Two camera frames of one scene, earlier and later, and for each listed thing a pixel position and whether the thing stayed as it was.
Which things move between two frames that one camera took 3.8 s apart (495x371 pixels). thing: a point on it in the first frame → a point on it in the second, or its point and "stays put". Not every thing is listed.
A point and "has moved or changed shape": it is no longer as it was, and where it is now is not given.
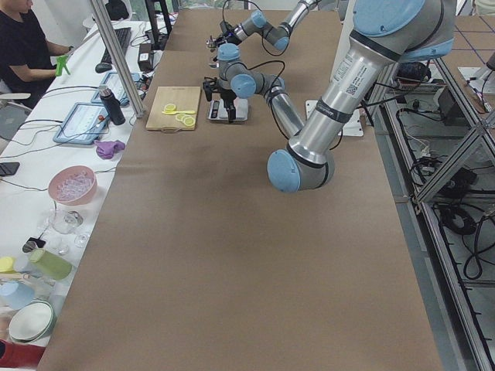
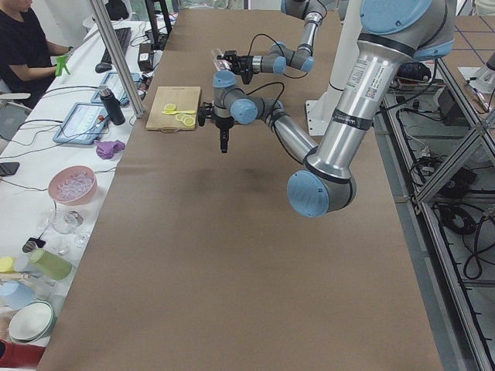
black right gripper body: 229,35 → 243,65
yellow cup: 7,264 stays put
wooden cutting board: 184,98 stays put
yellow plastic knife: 170,113 stays put
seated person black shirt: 26,56 stays put
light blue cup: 15,294 stays put
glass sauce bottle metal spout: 212,45 has moved or changed shape
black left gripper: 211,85 → 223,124
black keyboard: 123,35 stays put
